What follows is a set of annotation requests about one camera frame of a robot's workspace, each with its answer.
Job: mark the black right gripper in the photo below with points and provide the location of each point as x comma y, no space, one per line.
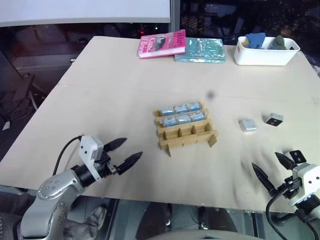
290,187

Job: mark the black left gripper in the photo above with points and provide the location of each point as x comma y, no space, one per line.
105,166

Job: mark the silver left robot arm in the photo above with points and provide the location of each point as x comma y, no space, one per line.
53,197

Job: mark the wooden compartment rack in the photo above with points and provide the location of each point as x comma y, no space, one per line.
186,140

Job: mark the grey shoe under table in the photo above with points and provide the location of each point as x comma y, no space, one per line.
97,217

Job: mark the white plastic bin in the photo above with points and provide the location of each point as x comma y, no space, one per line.
262,57

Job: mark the pink paperback book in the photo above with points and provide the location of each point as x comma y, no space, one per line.
161,44

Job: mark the grey green plush toy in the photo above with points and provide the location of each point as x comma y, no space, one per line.
278,42

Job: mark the teal paperback book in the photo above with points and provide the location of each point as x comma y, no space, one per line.
201,50

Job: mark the blue foam block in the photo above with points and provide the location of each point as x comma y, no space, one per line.
255,40

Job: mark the white projection screen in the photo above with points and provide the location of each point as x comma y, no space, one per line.
82,11

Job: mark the grey window pillar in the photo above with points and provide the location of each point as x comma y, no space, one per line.
175,15

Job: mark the small black grey cube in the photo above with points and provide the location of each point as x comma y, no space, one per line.
273,120

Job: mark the small light grey square block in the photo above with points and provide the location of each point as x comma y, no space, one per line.
248,125

